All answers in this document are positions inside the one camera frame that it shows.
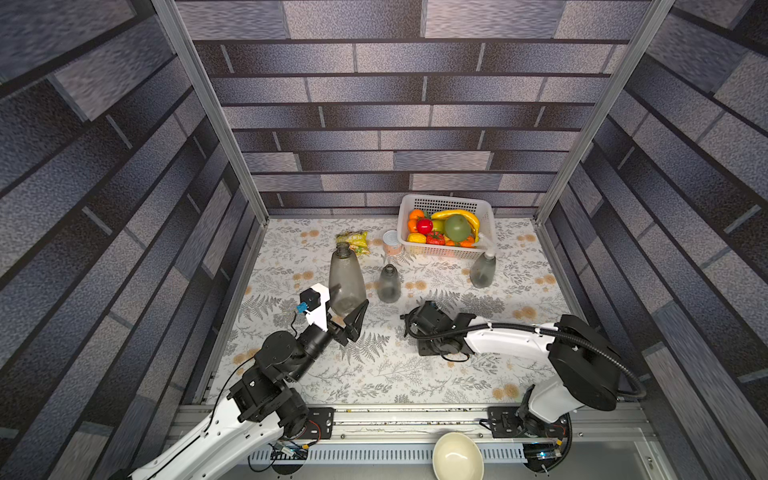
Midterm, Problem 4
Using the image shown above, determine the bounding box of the grey translucent spray bottle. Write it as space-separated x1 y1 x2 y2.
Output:
470 253 497 288
377 263 401 304
329 242 367 317

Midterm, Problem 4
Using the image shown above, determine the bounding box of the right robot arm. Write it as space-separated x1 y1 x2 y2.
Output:
401 302 621 436

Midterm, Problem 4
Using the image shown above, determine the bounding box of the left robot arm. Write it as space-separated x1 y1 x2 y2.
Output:
112 300 369 479

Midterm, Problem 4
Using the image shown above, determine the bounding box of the yellow snack bag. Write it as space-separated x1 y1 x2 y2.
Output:
335 230 370 255

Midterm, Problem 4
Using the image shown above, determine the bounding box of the tin can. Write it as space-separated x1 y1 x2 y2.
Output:
382 230 403 257

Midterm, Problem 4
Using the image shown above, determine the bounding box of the yellow lemon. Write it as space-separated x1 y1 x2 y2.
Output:
407 233 427 244

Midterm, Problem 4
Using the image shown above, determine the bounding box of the red apple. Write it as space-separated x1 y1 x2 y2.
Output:
416 218 434 235

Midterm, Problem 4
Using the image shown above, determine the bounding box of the green round fruit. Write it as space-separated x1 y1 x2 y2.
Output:
444 214 474 243

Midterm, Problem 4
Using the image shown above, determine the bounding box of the cream ceramic bowl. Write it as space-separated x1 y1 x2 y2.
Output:
432 432 484 480

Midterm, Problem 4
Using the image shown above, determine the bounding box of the yellow banana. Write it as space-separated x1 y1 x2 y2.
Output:
431 209 480 248

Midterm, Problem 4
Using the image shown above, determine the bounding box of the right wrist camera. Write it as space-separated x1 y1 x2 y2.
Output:
411 301 454 335

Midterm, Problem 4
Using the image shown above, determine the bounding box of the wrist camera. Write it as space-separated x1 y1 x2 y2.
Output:
411 301 454 335
297 283 330 332

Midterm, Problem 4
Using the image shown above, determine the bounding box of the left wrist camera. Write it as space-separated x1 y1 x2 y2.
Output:
297 283 330 332

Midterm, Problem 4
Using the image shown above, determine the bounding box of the black corrugated cable hose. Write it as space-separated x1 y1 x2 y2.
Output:
400 311 648 402

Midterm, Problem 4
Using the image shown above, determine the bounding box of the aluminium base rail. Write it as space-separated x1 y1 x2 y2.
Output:
173 403 661 466

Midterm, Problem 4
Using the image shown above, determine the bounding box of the right aluminium frame post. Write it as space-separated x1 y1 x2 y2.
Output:
534 0 675 228

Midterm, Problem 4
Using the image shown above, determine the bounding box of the aluminium frame post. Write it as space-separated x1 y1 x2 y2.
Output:
534 0 675 228
151 0 269 227

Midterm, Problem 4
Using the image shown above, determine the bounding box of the left aluminium frame post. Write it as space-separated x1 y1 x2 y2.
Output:
151 0 269 227

